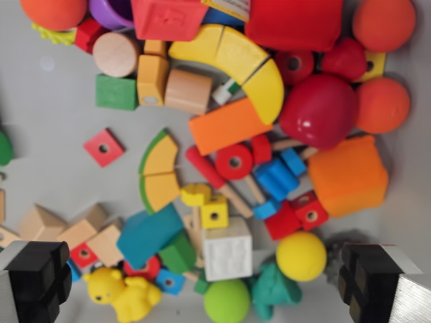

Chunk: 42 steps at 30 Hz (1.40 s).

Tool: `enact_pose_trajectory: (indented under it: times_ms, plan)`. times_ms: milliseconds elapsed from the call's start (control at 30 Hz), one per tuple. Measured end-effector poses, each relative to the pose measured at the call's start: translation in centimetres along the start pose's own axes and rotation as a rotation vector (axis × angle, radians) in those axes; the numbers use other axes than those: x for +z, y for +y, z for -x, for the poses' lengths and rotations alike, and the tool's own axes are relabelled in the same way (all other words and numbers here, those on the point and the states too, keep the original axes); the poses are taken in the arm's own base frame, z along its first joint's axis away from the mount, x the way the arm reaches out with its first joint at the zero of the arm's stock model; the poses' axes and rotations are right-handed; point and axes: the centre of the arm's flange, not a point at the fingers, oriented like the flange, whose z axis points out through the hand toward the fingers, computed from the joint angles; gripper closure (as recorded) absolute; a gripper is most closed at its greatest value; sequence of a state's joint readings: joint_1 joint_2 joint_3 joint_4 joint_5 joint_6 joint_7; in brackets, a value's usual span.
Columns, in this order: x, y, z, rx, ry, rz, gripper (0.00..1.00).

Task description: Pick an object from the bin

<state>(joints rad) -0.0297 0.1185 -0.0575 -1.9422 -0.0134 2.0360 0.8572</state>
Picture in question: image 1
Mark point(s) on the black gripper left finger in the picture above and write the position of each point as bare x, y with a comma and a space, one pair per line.
33, 279

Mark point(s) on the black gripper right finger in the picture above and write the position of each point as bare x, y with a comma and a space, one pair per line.
373, 286

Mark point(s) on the small blue wooden piece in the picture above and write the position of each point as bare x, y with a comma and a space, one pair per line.
266, 209
74, 272

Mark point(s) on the natural wood strip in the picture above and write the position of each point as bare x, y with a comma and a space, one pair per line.
2, 205
8, 235

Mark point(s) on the small red cube with hole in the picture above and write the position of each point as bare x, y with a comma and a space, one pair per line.
84, 254

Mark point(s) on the yellow foam ball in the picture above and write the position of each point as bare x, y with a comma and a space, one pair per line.
301, 255

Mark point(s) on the yellow rubber bear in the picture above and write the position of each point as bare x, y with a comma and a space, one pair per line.
124, 297

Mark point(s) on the teal rubber animal toy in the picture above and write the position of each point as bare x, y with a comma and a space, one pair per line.
274, 292

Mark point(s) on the orange soft cube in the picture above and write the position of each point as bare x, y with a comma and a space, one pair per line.
348, 178

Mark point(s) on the red wooden block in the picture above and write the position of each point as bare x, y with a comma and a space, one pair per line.
88, 33
281, 222

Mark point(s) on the teal wooden block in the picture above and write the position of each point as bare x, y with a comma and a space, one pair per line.
148, 232

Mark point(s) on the green toy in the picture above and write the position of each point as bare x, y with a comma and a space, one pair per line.
5, 148

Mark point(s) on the blue cube with hole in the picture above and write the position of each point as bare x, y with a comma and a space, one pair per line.
169, 282

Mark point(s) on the blue ridged wooden block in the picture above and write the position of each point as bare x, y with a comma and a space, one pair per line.
276, 180

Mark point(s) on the green wooden block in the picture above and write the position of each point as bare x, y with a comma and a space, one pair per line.
176, 254

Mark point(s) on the green foam ball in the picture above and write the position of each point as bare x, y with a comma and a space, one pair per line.
227, 301

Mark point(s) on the small blue wooden cube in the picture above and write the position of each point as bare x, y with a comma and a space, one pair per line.
293, 161

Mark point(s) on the red square tile with hole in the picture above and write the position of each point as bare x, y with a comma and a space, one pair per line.
104, 148

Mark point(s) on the white printed cube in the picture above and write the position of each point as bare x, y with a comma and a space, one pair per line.
227, 250

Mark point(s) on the natural wooden dowel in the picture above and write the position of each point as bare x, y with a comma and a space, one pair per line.
256, 190
286, 144

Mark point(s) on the wooden melon slice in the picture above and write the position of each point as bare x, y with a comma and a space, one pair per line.
160, 156
161, 191

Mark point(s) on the small green wooden cube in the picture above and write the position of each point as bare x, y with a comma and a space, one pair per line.
201, 286

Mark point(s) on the natural wood plank with holes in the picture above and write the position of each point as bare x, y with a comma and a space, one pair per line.
195, 232

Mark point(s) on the yellow cube with hole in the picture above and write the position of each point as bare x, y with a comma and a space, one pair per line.
215, 213

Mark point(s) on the small red wooden nut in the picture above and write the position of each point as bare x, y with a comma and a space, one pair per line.
262, 149

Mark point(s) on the orange foam ball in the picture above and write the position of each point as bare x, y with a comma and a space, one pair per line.
384, 106
384, 23
54, 11

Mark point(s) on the yellow wooden nut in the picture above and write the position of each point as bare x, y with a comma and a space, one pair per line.
195, 194

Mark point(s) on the dark red toy apple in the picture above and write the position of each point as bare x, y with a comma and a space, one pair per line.
316, 111

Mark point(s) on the red wooden wheel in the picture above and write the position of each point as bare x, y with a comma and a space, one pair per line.
234, 162

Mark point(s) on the red-headed wooden stick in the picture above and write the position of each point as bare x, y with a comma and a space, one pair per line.
203, 166

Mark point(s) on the orange rectangular wooden block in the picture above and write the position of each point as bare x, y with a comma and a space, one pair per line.
229, 126

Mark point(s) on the yellow block with hole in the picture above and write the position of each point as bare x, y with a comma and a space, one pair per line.
377, 65

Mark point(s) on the red strawberry toy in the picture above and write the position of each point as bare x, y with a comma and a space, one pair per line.
343, 60

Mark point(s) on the red wooden bead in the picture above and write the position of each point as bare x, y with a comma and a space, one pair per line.
294, 65

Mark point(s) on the natural wood cylinder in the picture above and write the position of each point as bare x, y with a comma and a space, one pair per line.
116, 54

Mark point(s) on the natural wood rounded block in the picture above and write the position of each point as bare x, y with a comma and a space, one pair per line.
187, 91

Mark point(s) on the yellow-green spiky toy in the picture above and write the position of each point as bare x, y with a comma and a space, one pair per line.
55, 36

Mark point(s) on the white and green small piece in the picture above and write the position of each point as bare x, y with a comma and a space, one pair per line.
225, 91

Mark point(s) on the small orange-yellow wooden block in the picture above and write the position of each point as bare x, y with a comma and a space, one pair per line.
155, 47

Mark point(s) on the yellow wooden banana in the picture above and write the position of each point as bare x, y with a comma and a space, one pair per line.
235, 54

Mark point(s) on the large red soft cube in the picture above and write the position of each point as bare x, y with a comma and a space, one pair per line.
293, 23

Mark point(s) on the purple plastic cup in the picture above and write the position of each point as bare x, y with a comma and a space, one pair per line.
107, 13

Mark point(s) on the red embossed soft cube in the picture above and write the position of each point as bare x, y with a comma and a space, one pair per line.
165, 18

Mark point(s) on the blue toy piece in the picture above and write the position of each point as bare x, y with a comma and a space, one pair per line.
219, 19

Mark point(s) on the yellow printed box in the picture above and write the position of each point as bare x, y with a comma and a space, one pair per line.
232, 6

